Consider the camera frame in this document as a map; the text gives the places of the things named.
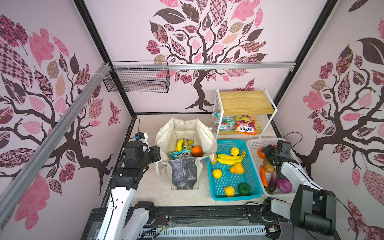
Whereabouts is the teal striped candy bag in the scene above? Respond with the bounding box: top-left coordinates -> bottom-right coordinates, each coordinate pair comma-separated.
170,150 -> 192,160

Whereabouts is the lower teal candy bag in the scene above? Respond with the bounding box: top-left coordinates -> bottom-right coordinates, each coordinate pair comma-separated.
215,113 -> 236,131

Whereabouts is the black wire wall basket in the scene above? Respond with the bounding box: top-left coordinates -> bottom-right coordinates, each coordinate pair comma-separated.
104,60 -> 171,93

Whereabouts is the white plastic basket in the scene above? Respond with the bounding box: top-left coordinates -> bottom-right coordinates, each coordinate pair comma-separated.
247,138 -> 310,200

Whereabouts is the black front rail base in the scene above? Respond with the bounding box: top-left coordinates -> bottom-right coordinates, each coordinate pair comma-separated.
79,203 -> 340,240

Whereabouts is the brown potato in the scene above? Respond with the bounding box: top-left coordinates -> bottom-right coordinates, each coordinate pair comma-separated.
263,160 -> 275,173

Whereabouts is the purple red onion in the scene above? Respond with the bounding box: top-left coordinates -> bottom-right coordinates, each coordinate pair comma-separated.
277,179 -> 293,194

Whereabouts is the orange tangerine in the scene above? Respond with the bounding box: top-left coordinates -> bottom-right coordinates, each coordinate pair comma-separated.
191,146 -> 204,157
258,148 -> 267,160

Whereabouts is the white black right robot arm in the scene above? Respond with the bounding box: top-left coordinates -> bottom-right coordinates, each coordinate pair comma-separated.
261,140 -> 337,236

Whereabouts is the yellow pear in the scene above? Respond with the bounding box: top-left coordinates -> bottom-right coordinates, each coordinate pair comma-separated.
229,163 -> 245,175

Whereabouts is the wrinkled yellow mango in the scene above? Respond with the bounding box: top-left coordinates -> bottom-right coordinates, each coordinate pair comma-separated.
211,154 -> 217,165

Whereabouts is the green cucumber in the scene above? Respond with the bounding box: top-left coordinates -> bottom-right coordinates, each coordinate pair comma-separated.
265,187 -> 273,195

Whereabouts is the orange Fox's candy bag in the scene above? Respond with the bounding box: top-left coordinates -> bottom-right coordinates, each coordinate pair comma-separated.
235,116 -> 258,136

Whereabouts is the lower orange carrot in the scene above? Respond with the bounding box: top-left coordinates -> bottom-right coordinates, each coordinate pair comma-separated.
260,166 -> 268,188

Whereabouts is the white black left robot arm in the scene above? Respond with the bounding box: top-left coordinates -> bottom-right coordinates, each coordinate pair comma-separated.
97,141 -> 161,240

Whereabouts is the white wood two-tier shelf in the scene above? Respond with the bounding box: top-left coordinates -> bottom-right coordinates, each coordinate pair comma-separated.
212,88 -> 278,139

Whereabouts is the small yellow lemon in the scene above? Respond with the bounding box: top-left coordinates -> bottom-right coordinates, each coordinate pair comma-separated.
212,169 -> 222,179

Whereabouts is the yellow lemon top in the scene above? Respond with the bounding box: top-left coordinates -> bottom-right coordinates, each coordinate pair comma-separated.
231,147 -> 240,157

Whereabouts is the teal plastic basket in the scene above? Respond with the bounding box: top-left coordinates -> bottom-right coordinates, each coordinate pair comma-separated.
207,139 -> 263,202

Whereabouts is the green avocado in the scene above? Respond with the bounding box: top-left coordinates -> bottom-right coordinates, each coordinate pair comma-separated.
238,183 -> 251,196

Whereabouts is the yellow lemon bottom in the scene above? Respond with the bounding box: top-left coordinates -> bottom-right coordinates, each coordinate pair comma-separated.
224,186 -> 236,197

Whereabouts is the yellow banana pair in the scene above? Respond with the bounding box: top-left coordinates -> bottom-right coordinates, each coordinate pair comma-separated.
217,151 -> 246,166

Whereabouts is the cream canvas grocery bag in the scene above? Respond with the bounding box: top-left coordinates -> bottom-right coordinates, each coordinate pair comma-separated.
155,118 -> 218,190

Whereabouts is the dark purple eggplant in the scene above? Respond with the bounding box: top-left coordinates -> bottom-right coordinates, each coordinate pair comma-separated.
268,171 -> 278,193

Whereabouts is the green candy bag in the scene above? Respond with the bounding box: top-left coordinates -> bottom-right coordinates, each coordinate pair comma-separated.
182,140 -> 194,151

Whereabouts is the silver aluminium rail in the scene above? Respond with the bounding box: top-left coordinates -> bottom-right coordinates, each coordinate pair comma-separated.
0,61 -> 296,224

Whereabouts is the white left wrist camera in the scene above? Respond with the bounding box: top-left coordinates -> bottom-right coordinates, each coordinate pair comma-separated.
135,132 -> 149,150

